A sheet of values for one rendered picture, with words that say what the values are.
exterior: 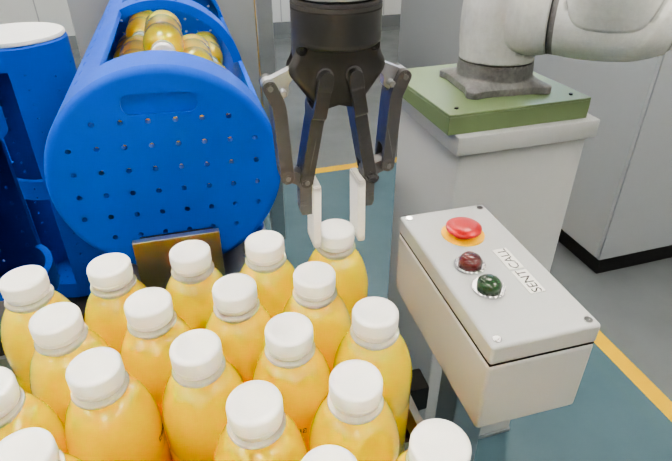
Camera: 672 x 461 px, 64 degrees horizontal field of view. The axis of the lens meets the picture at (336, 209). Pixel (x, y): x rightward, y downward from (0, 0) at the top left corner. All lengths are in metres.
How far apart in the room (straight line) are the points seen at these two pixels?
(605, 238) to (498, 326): 1.95
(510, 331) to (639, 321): 1.89
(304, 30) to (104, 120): 0.31
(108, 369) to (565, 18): 0.93
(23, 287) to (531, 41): 0.92
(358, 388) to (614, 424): 1.59
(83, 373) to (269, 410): 0.14
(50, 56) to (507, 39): 1.25
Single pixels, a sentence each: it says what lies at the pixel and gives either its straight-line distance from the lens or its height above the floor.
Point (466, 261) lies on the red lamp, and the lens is 0.51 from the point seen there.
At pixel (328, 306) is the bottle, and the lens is 0.50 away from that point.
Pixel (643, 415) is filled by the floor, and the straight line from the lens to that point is 2.01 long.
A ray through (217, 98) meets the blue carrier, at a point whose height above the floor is 1.19.
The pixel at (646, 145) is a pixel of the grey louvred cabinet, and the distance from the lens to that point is 2.25.
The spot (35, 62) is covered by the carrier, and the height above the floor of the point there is 0.98.
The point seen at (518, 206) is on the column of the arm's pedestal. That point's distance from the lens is 1.21.
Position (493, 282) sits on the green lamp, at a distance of 0.49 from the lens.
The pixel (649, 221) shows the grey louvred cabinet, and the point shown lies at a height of 0.24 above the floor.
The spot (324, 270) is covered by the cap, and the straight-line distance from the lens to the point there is 0.49.
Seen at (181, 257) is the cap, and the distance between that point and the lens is 0.53.
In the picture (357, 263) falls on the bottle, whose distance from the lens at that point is 0.56.
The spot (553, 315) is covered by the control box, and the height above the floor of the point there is 1.10.
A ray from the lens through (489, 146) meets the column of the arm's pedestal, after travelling 1.08.
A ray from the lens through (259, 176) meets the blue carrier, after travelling 0.71.
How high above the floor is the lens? 1.41
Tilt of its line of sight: 32 degrees down
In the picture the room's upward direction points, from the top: straight up
